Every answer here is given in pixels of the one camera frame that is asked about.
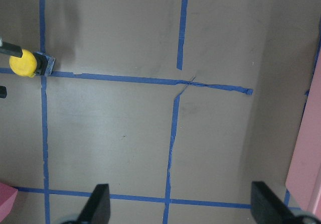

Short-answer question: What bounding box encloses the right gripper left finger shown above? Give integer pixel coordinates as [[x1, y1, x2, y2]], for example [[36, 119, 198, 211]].
[[76, 184, 110, 224]]

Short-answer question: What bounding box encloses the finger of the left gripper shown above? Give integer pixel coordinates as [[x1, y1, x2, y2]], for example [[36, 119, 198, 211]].
[[0, 86, 7, 98], [0, 38, 23, 58]]

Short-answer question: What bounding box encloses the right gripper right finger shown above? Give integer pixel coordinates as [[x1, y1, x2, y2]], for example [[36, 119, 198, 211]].
[[251, 181, 301, 224]]

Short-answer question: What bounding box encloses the yellow button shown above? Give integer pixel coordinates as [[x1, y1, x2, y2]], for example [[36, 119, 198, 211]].
[[9, 49, 56, 78]]

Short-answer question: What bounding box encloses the pink cube near arm base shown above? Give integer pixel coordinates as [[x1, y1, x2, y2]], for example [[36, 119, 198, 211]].
[[0, 183, 18, 222]]

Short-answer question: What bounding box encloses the pink plastic bin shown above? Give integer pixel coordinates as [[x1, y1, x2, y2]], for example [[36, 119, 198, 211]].
[[286, 41, 320, 217]]

